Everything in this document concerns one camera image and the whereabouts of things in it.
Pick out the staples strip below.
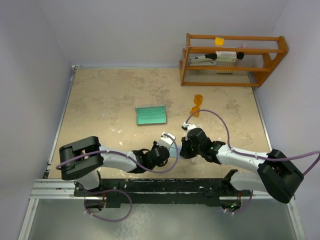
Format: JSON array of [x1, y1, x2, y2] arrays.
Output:
[[216, 70, 234, 74]]

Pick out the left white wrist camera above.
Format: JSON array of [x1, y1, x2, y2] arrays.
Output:
[[155, 132, 176, 150]]

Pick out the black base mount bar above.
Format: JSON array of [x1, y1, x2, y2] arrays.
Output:
[[74, 170, 251, 208]]

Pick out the black round knob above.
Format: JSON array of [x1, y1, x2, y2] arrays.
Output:
[[236, 52, 245, 60]]

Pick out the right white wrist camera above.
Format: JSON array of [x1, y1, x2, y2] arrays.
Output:
[[181, 122, 197, 132]]

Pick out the wooden shelf rack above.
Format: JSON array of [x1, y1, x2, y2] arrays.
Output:
[[179, 33, 289, 87]]

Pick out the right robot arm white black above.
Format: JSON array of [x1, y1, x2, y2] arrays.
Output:
[[180, 124, 304, 204]]

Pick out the orange sunglasses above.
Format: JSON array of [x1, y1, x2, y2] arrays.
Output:
[[189, 94, 203, 117]]

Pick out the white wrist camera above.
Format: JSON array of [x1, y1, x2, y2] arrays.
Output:
[[181, 122, 197, 132], [155, 132, 176, 150]]

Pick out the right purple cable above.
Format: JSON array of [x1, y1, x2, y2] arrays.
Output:
[[183, 109, 320, 217]]

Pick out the white stapler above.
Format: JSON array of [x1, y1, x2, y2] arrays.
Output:
[[188, 53, 217, 66]]

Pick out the grey-brown glasses case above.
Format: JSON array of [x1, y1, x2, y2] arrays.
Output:
[[135, 105, 167, 126]]

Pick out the white red box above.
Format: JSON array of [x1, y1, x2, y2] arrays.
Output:
[[216, 51, 237, 63]]

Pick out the yellow sticky note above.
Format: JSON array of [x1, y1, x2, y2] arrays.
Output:
[[214, 37, 225, 47]]

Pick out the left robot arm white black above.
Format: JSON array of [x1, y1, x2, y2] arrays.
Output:
[[56, 132, 176, 196]]

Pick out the light blue cleaning cloth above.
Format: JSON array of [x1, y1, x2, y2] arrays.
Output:
[[169, 145, 183, 159]]

